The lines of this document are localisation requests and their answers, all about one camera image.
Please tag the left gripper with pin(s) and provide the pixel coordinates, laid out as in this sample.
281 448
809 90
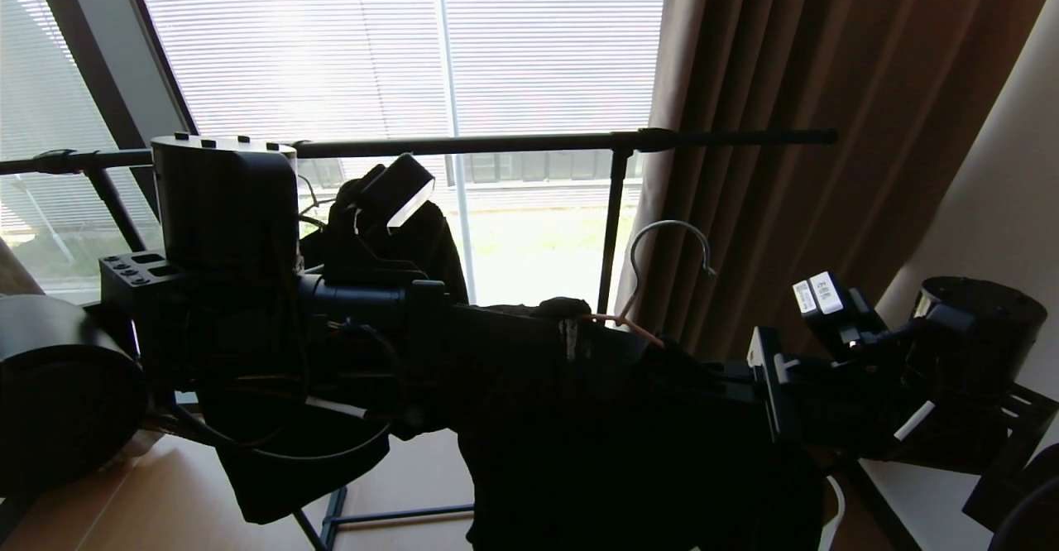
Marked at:
380 311

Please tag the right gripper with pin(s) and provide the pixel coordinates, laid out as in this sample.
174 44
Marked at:
827 394

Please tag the black garment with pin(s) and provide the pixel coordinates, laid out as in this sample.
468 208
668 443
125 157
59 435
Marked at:
422 245
620 435

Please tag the white laundry basket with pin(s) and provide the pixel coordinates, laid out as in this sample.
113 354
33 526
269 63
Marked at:
836 518

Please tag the black clothes rack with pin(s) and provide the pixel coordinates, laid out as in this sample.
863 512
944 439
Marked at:
496 144

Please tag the window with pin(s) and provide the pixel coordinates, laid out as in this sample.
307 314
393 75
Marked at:
331 55

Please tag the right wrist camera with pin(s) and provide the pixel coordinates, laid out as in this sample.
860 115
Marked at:
827 299

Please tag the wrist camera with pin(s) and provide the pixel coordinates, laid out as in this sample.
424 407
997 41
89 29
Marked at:
397 191
827 299

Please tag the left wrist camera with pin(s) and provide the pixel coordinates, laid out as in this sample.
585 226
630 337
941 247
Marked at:
397 191

